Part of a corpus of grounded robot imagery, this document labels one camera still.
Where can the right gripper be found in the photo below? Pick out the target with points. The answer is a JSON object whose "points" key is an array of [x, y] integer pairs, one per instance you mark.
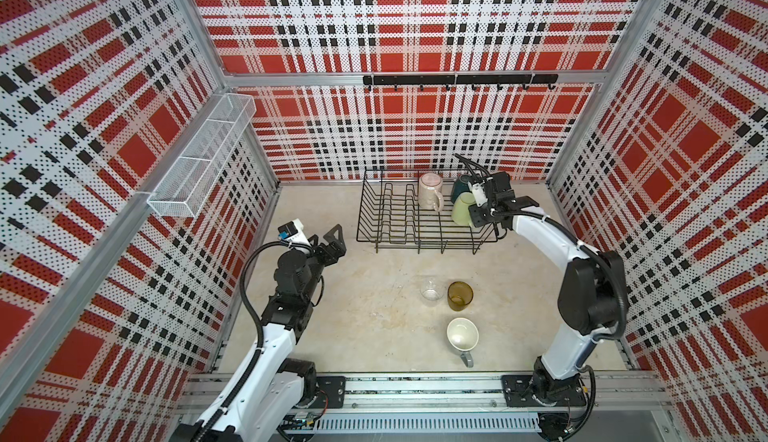
{"points": [[476, 221]]}

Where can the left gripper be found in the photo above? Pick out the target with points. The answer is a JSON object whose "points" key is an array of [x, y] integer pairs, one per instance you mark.
{"points": [[339, 249]]}

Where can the light green mug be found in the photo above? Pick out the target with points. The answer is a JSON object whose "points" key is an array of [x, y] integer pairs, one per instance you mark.
{"points": [[460, 214]]}

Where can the dark green mug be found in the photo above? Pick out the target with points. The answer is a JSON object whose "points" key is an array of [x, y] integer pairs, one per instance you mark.
{"points": [[461, 185]]}

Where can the purple iridescent mug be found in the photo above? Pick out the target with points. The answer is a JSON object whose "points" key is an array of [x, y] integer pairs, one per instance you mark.
{"points": [[430, 195]]}

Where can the black wire dish rack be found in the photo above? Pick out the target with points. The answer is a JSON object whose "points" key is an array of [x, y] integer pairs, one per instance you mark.
{"points": [[390, 217]]}

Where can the amber glass cup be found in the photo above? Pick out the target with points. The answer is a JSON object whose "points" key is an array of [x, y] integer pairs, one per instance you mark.
{"points": [[459, 295]]}

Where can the clear glass cup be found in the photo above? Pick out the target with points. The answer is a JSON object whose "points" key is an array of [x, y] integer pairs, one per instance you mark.
{"points": [[431, 291]]}

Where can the white grey-handled mug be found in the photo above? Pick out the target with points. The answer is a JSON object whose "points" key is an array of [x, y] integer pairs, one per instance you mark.
{"points": [[463, 337]]}

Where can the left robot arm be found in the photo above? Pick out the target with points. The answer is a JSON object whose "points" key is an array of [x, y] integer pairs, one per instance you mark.
{"points": [[269, 383]]}

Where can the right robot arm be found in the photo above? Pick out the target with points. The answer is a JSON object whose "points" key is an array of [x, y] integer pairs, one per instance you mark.
{"points": [[593, 297]]}

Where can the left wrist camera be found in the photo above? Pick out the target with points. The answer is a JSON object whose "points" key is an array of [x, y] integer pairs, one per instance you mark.
{"points": [[292, 233]]}

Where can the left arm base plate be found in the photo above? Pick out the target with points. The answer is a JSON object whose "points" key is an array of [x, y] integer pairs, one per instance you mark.
{"points": [[325, 391]]}

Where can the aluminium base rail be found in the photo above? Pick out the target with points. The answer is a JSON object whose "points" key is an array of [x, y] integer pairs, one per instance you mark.
{"points": [[621, 405]]}

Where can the white wire wall basket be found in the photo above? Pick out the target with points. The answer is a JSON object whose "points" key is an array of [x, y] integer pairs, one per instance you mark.
{"points": [[186, 186]]}

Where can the black wall hook rail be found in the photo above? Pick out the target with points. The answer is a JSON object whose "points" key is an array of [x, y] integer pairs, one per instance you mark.
{"points": [[524, 80]]}

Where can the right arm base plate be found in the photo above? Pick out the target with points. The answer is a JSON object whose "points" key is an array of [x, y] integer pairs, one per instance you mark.
{"points": [[516, 389]]}

